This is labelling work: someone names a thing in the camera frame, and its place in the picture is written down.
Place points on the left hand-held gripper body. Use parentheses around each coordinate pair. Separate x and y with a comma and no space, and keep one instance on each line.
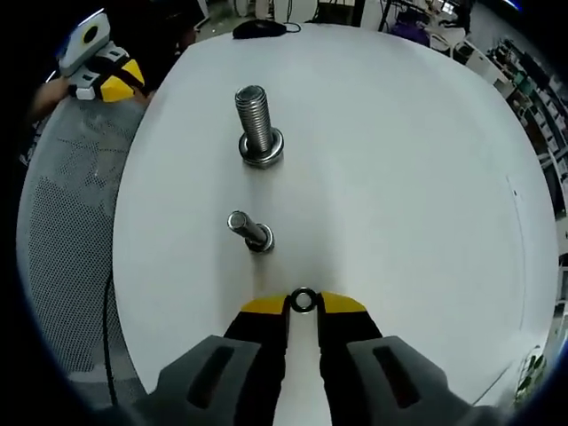
(84,44)

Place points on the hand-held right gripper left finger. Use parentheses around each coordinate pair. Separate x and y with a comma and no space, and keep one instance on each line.
(262,341)

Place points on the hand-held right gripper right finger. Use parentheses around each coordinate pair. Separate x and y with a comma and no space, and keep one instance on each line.
(346,341)

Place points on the small black washer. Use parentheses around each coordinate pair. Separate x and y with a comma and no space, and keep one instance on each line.
(295,302)

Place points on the small steel threaded stud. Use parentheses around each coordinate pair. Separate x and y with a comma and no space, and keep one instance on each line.
(248,228)

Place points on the large steel threaded stud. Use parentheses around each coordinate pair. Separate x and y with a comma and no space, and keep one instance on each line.
(255,120)

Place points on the large steel washer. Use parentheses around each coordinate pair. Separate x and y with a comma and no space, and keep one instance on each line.
(278,144)

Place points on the black computer mouse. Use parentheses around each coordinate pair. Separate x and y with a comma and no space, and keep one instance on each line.
(259,29)

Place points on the shelf of white storage bins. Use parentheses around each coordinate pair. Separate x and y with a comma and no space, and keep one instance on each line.
(541,106)

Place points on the white cabinet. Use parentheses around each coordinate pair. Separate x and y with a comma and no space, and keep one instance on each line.
(481,60)

